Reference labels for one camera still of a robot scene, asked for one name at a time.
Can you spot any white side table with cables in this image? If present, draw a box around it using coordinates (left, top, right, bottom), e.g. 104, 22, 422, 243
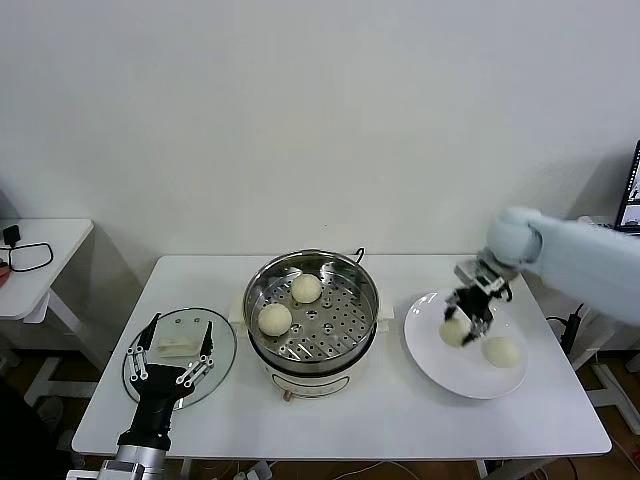
0, 217, 114, 409

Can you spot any white steamed baozi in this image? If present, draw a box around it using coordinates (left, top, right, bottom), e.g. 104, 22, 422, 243
291, 273, 323, 305
480, 336, 523, 370
257, 303, 294, 337
438, 319, 474, 350

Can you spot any glass lid with cream handle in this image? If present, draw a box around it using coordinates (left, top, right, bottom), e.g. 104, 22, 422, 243
122, 306, 238, 410

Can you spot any black power strip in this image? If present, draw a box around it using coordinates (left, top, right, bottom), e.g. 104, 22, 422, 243
559, 312, 584, 355

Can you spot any black looped cable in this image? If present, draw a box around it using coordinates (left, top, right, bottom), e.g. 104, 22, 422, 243
9, 242, 55, 274

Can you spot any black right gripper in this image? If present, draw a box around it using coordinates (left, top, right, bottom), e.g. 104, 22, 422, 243
442, 285, 497, 350

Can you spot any white round plate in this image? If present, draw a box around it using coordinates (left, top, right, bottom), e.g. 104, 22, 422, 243
403, 290, 530, 400

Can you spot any white floor cable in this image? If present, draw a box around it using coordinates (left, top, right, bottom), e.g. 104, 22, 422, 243
344, 460, 416, 479

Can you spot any white floor power strip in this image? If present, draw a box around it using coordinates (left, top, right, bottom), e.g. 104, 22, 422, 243
234, 458, 277, 480

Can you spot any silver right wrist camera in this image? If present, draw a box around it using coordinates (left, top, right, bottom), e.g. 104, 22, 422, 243
453, 258, 514, 301

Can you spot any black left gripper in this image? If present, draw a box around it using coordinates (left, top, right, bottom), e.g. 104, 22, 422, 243
117, 313, 216, 449

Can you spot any black bulky object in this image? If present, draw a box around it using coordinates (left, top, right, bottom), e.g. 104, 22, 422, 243
0, 379, 56, 480

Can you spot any stainless steel steamer pot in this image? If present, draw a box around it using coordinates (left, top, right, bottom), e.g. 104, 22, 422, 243
243, 249, 380, 370

